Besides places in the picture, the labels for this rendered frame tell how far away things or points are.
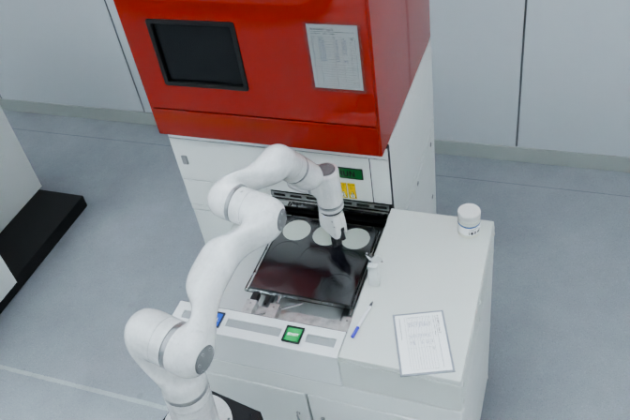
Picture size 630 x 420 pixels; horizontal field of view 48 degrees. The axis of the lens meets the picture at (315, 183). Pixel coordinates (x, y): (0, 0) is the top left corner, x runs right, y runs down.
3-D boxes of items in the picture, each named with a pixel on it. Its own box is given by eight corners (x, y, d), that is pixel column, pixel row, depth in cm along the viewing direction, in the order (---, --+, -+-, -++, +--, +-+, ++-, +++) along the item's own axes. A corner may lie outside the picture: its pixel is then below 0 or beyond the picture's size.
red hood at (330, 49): (241, 28, 297) (209, -115, 259) (430, 37, 271) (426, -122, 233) (157, 135, 246) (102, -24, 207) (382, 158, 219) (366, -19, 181)
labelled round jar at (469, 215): (459, 222, 230) (459, 202, 224) (481, 225, 228) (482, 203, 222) (456, 237, 225) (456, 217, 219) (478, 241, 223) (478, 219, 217)
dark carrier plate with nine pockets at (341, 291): (286, 216, 254) (286, 215, 254) (378, 229, 243) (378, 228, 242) (250, 288, 230) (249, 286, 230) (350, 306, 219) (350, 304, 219)
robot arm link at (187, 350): (153, 365, 174) (204, 391, 167) (129, 350, 164) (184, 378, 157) (248, 197, 191) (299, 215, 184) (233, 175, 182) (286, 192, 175)
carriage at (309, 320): (248, 308, 229) (247, 303, 227) (355, 329, 217) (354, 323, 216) (239, 328, 224) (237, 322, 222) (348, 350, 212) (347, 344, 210)
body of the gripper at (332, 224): (312, 202, 229) (317, 227, 236) (331, 218, 222) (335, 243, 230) (330, 192, 232) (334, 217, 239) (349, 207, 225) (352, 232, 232)
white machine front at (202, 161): (195, 203, 277) (168, 122, 251) (396, 232, 251) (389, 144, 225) (191, 209, 275) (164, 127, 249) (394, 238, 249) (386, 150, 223)
